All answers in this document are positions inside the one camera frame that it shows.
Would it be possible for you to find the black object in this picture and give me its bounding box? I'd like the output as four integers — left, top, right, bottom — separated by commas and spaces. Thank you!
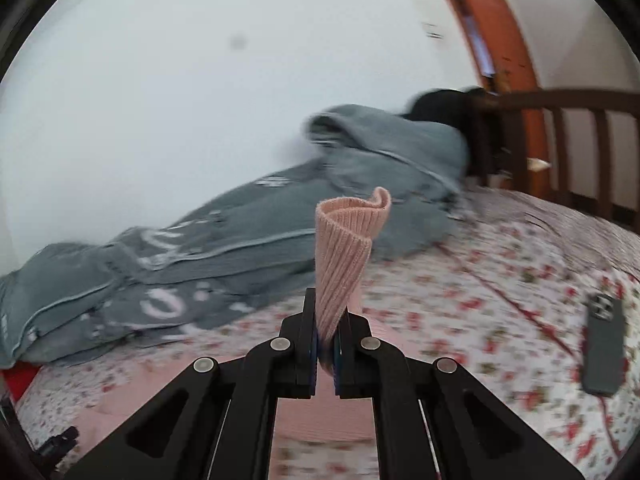
30, 426, 80, 462

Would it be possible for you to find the orange wooden door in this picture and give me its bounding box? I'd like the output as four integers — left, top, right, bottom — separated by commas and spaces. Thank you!
435, 0, 549, 202

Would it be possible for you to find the dark smartphone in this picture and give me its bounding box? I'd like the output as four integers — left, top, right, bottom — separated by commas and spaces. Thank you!
581, 292, 629, 397

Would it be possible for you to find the floral bed sheet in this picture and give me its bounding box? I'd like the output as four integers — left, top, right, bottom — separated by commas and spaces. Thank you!
10, 185, 640, 480

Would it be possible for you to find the grey printed quilt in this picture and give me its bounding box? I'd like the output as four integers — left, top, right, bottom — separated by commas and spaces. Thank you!
0, 104, 472, 368

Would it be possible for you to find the pink knit sweater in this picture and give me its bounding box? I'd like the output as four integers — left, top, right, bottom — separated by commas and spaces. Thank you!
75, 186, 401, 446

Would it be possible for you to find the black cloth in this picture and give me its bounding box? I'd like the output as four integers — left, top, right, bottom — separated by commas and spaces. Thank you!
402, 87, 501, 177

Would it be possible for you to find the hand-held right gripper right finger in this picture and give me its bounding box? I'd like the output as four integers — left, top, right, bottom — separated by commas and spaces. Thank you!
332, 311, 587, 480

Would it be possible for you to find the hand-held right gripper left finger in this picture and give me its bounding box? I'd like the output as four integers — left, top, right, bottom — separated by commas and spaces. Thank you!
61, 286, 320, 480

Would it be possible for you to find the red cloth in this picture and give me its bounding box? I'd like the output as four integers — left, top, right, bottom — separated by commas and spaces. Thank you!
0, 362, 42, 404

